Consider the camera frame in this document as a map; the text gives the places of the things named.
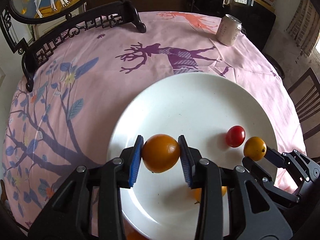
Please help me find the dark wooden screen stand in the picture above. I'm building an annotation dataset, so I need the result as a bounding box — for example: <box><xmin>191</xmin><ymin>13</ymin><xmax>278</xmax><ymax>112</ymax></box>
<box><xmin>1</xmin><ymin>0</ymin><xmax>146</xmax><ymax>92</ymax></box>

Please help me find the white oval plate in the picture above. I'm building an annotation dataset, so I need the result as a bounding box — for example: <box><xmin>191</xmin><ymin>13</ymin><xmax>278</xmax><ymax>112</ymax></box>
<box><xmin>107</xmin><ymin>73</ymin><xmax>277</xmax><ymax>239</ymax></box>

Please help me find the pale drink can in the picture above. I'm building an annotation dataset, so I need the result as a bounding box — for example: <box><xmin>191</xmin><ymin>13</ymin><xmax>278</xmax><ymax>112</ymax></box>
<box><xmin>216</xmin><ymin>14</ymin><xmax>242</xmax><ymax>46</ymax></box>

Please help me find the lone orange kumquat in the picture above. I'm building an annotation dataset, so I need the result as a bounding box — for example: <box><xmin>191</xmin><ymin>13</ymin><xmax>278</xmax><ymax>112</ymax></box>
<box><xmin>142</xmin><ymin>134</ymin><xmax>180</xmax><ymax>173</ymax></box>

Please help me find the mandarin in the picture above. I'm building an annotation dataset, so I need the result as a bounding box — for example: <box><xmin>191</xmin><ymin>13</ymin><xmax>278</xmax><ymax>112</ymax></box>
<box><xmin>126</xmin><ymin>231</ymin><xmax>148</xmax><ymax>240</ymax></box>
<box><xmin>193</xmin><ymin>186</ymin><xmax>227</xmax><ymax>203</ymax></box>

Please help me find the yellow kumquat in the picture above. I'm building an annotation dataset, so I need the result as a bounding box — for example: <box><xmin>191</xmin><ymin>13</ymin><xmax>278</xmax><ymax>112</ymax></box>
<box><xmin>244</xmin><ymin>137</ymin><xmax>267</xmax><ymax>161</ymax></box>

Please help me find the pink printed tablecloth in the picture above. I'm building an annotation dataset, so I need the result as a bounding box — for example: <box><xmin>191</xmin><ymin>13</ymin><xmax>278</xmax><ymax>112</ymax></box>
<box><xmin>2</xmin><ymin>11</ymin><xmax>306</xmax><ymax>228</ymax></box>

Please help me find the small red tomato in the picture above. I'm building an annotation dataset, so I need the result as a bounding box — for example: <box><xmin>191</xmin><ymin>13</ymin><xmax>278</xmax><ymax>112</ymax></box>
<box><xmin>226</xmin><ymin>126</ymin><xmax>246</xmax><ymax>148</ymax></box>

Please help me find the dark wooden chair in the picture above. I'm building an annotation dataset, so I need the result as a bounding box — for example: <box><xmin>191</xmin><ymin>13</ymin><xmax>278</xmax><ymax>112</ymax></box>
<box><xmin>287</xmin><ymin>67</ymin><xmax>319</xmax><ymax>124</ymax></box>

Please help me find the checked curtain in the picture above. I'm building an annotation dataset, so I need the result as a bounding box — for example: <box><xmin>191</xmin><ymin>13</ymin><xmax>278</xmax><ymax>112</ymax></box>
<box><xmin>286</xmin><ymin>0</ymin><xmax>319</xmax><ymax>57</ymax></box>

